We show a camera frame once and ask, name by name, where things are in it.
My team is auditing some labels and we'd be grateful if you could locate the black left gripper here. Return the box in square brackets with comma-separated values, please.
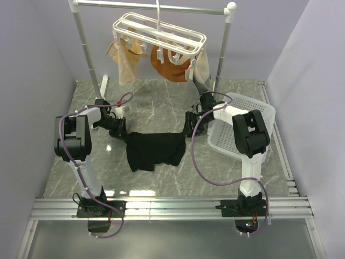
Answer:
[93, 117, 129, 142]

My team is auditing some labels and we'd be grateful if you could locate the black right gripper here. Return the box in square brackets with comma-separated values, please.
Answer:
[181, 112, 213, 138]

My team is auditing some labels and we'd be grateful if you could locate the black underwear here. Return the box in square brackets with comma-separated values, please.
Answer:
[125, 132, 186, 172]

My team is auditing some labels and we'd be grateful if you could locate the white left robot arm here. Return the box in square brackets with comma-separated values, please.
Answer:
[54, 99, 127, 217]

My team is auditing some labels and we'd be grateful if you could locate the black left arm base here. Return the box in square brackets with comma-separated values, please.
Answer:
[72, 192, 126, 235]

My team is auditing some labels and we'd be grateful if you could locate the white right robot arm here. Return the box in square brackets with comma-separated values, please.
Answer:
[183, 92, 271, 216]

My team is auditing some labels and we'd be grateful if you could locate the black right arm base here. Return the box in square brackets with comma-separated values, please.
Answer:
[215, 193, 268, 236]

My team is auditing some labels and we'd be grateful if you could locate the cream grey hanging underwear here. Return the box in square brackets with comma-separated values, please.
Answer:
[186, 48, 211, 95]

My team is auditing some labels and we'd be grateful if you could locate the orange hanging underwear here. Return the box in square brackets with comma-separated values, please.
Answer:
[150, 45, 190, 83]

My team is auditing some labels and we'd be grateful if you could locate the beige hanging underwear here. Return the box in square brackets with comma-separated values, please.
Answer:
[106, 35, 148, 86]

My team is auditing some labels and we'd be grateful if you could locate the white plastic clip hanger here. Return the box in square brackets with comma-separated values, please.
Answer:
[106, 12, 210, 85]

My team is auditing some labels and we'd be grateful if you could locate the white plastic laundry basket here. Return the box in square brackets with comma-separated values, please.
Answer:
[208, 92, 275, 161]

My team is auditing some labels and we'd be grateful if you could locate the white metal clothes rack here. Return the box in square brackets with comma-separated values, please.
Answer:
[68, 1, 237, 97]

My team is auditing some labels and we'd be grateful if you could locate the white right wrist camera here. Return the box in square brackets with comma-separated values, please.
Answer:
[192, 104, 200, 113]

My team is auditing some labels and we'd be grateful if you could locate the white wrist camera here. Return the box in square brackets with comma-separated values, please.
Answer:
[192, 104, 200, 113]
[113, 101, 130, 119]

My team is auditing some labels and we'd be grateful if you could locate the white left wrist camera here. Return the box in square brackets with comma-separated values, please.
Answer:
[113, 101, 130, 119]

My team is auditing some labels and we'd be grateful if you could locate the aluminium right side rail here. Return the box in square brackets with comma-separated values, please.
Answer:
[257, 80, 300, 195]

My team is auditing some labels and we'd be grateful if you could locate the aluminium rail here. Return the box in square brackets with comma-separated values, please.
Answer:
[29, 196, 314, 221]
[257, 80, 300, 195]

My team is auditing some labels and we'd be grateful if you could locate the aluminium front rail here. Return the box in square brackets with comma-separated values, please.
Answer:
[29, 196, 314, 221]

